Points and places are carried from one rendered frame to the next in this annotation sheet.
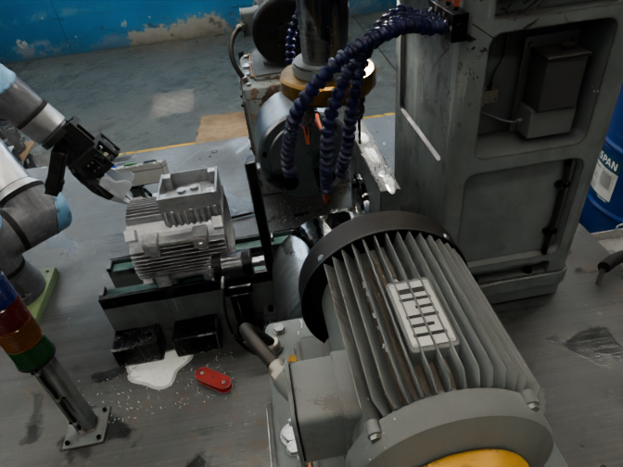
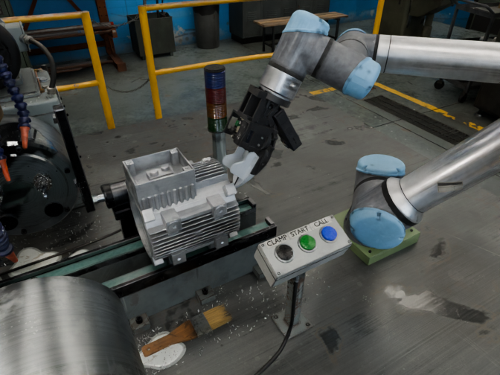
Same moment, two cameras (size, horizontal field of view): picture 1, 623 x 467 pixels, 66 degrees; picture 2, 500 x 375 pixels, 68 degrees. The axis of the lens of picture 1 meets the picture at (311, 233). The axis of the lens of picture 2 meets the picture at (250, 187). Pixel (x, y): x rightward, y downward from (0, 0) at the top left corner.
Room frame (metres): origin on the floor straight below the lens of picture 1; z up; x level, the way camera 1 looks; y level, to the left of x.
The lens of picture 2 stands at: (1.52, 0.14, 1.55)
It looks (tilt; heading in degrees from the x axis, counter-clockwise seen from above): 36 degrees down; 155
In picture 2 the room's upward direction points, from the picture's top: straight up
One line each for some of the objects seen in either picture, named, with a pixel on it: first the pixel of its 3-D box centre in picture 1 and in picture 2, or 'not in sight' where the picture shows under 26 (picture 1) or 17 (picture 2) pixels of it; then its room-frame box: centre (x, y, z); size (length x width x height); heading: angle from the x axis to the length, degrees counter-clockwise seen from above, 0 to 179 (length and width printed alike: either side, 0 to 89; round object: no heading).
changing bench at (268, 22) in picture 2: not in sight; (300, 33); (-3.33, 3.25, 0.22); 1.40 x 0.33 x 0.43; 91
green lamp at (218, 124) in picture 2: (30, 348); (217, 121); (0.54, 0.49, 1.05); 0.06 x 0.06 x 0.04
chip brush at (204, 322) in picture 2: not in sight; (187, 330); (1.02, 0.22, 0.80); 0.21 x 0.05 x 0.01; 95
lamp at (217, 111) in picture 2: (17, 331); (216, 107); (0.54, 0.49, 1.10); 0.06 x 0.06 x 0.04
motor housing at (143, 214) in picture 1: (184, 233); (183, 209); (0.86, 0.28, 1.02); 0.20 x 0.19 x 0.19; 94
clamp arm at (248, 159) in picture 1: (260, 217); (77, 162); (0.74, 0.09, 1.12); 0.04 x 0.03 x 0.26; 94
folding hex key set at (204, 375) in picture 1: (213, 380); not in sight; (0.61, 0.24, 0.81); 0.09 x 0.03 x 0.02; 59
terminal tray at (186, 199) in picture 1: (192, 196); (160, 179); (0.86, 0.24, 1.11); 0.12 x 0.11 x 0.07; 94
